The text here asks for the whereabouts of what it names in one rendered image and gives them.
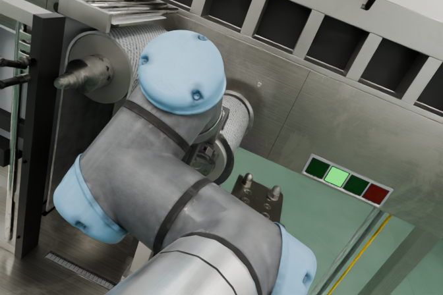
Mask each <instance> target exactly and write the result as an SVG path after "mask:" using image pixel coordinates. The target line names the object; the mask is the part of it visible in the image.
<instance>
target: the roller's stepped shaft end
mask: <svg viewBox="0 0 443 295"><path fill-rule="evenodd" d="M87 81H88V76H87V73H86V72H85V71H84V70H83V69H81V68H75V69H72V70H68V71H66V72H64V74H62V75H60V76H59V77H58V78H56V79H55V81H54V86H55V87H56V88H58V89H60V90H62V89H69V88H71V89H74V88H77V87H80V86H83V85H85V84H86V83H87Z"/></svg>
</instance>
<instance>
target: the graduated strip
mask: <svg viewBox="0 0 443 295"><path fill-rule="evenodd" d="M45 258H46V259H48V260H50V261H52V262H54V263H56V264H58V265H60V266H62V267H64V268H66V269H68V270H70V271H72V272H73V273H76V274H77V275H80V276H81V277H84V278H85V279H88V280H89V281H91V282H93V283H95V284H97V285H99V286H101V287H103V288H105V289H107V290H111V289H112V288H113V287H115V286H116V285H117V284H116V283H114V282H112V281H110V280H108V279H107V278H105V277H103V276H101V275H99V274H97V273H95V272H93V271H91V270H89V269H87V268H85V267H83V266H81V265H79V264H77V263H75V262H73V261H71V260H69V259H67V258H65V257H63V256H61V255H59V254H57V253H55V252H53V251H50V252H49V253H48V254H47V255H46V256H45Z"/></svg>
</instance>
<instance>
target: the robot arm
mask: <svg viewBox="0 0 443 295"><path fill-rule="evenodd" d="M138 82H139V85H138V86H137V87H136V88H135V89H134V91H133V92H132V93H131V94H130V96H128V98H127V99H126V102H125V103H124V104H123V106H122V107H121V108H120V109H119V110H118V112H116V114H115V115H114V116H113V118H112V119H111V120H110V121H109V122H108V124H107V125H106V126H105V127H104V129H103V130H102V131H101V132H100V133H99V134H98V136H97V137H96V138H95V140H94V141H93V142H92V143H91V144H90V145H89V147H88V148H87V149H86V151H85V152H84V153H81V154H80V155H79V156H78V157H77V158H76V160H75V162H74V164H73V166H72V167H71V168H70V169H69V171H68V172H67V174H66V175H65V176H64V177H63V179H62V181H61V183H60V184H59V185H58V187H57V188H56V190H55V192H54V195H53V202H54V206H55V208H56V210H57V211H58V212H59V214H60V215H61V216H62V217H63V218H64V219H65V220H66V221H67V222H69V223H70V224H71V225H72V226H74V227H76V228H79V229H80V230H81V231H82V232H83V233H84V234H86V235H88V236H89V237H91V238H93V239H96V240H98V241H100V242H104V243H107V244H116V243H118V242H120V241H122V239H123V238H124V237H125V236H126V234H130V233H131V234H132V235H133V236H134V237H135V238H137V239H138V240H139V241H140V242H142V243H143V244H144V245H145V246H146V247H147V248H149V249H150V250H151V251H153V252H154V253H155V256H154V257H153V258H152V259H150V260H149V261H147V262H146V263H145V264H144V265H142V266H141V267H139V268H138V269H137V270H136V271H135V272H133V273H132V274H130V275H129V276H128V277H127V278H125V279H124V280H123V281H121V282H120V283H119V284H117V285H116V286H115V287H113V288H112V289H111V290H110V291H108V292H107V293H106V294H104V295H307V292H308V289H309V287H310V285H311V283H312V282H313V279H314V276H315V273H316V266H317V264H316V258H315V255H314V254H313V252H312V251H311V249H310V248H308V247H307V246H305V245H304V244H303V243H301V242H300V241H298V239H296V238H295V237H293V236H292V235H290V234H289V233H288V232H286V230H285V229H284V227H283V226H282V225H281V224H279V223H277V222H271V221H270V220H269V219H267V218H266V217H265V216H263V215H261V214H260V213H259V212H257V211H255V210H254V209H253V208H251V207H249V206H248V205H247V204H245V203H243V202H242V201H241V200H239V199H238V198H236V197H235V196H233V195H232V194H230V193H229V192H227V191H226V190H224V189H223V188H221V187H220V186H218V185H217V184H216V183H214V182H212V181H211V180H209V179H208V178H206V177H205V176H204V175H202V174H200V173H199V172H198V171H196V170H195V169H193V168H192V167H191V166H192V164H193V162H194V159H195V157H196V161H198V162H201V163H208V164H210V165H215V164H216V162H217V160H218V157H219V156H220V155H219V153H218V152H216V151H214V147H215V146H214V144H215V142H216V140H217V138H218V136H219V133H220V131H221V130H223V129H224V127H225V124H226V122H227V120H228V118H229V111H230V109H229V108H227V107H224V106H223V105H222V101H223V94H224V92H225V87H226V78H225V72H224V66H223V60H222V56H221V55H220V52H219V51H218V49H217V47H216V46H215V45H214V44H213V43H212V42H211V41H210V40H209V39H207V37H205V36H202V35H200V34H198V33H196V32H191V31H188V30H174V31H170V32H166V33H164V34H161V35H159V36H158V37H156V38H154V39H153V40H152V41H151V42H150V43H149V44H148V45H147V46H146V47H145V48H144V50H143V52H142V54H141V56H140V60H139V63H138ZM223 110H224V112H225V115H224V116H223ZM222 117H223V118H222Z"/></svg>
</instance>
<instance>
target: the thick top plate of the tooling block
mask: <svg viewBox="0 0 443 295"><path fill-rule="evenodd" d="M242 179H243V176H242V175H239V176H238V178H237V180H236V182H235V185H234V187H233V189H232V191H231V194H232V192H235V193H236V194H239V195H240V197H239V200H241V201H242V202H243V203H245V204H247V205H248V206H249V207H251V208H253V209H254V210H255V211H257V212H259V213H260V214H261V215H263V216H265V217H266V218H267V219H269V220H270V221H271V222H277V223H279V224H280V220H281V210H282V204H283V194H281V193H280V195H279V197H278V200H277V201H274V200H271V199H270V198H269V197H268V192H270V190H271V188H269V187H267V186H264V185H262V184H260V183H257V182H255V181H252V183H251V187H250V188H245V187H244V186H242V185H241V183H240V181H241V180H242Z"/></svg>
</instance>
